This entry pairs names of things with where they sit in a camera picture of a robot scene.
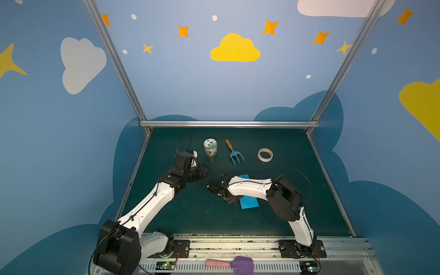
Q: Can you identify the cyan paper sheet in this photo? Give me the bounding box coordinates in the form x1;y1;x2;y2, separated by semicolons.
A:
239;196;260;210

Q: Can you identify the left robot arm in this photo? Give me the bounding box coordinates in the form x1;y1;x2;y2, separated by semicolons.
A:
89;149;210;275

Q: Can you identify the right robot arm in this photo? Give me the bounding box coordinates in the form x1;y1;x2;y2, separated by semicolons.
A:
207;176;316;248

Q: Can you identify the small patterned jar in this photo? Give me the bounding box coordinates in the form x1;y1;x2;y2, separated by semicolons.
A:
203;138;218;158

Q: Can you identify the white double-sided tape roll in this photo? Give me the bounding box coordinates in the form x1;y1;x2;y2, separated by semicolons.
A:
257;148;274;163

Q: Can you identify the left green circuit board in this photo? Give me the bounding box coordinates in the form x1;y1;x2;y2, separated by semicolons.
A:
155;262;176;271

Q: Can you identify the green circuit board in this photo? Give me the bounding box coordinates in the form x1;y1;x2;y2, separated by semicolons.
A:
155;262;176;271
300;261;320;275

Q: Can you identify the right green circuit board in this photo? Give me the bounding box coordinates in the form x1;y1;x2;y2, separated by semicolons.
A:
300;261;320;275

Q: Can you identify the blue garden fork wooden handle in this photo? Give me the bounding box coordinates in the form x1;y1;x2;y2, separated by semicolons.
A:
225;139;245;165

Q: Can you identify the left side floor rail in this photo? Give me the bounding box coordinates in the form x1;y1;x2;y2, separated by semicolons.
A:
101;127;149;222

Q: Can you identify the floor rail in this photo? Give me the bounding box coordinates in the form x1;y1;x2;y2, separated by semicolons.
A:
306;134;357;237
101;127;149;222

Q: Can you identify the aluminium back frame rail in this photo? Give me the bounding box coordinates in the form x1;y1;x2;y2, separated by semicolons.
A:
140;120;320;128

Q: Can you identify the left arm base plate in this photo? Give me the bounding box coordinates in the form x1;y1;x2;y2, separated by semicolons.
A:
149;239;190;259

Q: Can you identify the front aluminium rail base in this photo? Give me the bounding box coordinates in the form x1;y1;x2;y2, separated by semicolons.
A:
135;234;383;275

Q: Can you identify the purple shovel pink handle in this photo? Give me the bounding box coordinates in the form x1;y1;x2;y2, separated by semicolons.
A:
206;256;254;275

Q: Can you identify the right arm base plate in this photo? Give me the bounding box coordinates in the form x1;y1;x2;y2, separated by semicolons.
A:
278;239;327;259

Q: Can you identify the right side floor rail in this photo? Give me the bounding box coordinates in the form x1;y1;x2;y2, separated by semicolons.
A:
306;134;357;237

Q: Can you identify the aluminium left corner post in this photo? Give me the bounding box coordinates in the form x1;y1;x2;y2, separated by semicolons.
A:
83;0;147;123

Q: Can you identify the aluminium corner post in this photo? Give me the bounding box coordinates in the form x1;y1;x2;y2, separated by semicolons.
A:
305;0;387;136
83;0;147;123

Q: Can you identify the aluminium right corner post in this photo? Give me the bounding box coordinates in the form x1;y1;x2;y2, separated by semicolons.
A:
305;0;387;136

